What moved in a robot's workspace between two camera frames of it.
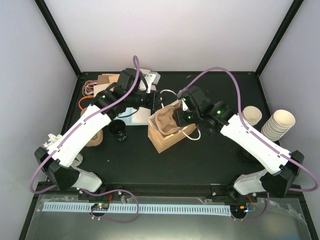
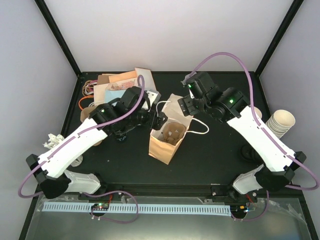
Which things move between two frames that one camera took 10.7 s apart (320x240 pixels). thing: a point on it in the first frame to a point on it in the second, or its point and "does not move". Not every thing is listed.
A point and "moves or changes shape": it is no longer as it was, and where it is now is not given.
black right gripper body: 184,121 to 186,104
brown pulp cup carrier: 164,119 moves or changes shape
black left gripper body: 151,104 to 155,125
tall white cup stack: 278,125 does not move
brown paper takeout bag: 161,142 moves or changes shape
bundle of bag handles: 88,90 does not move
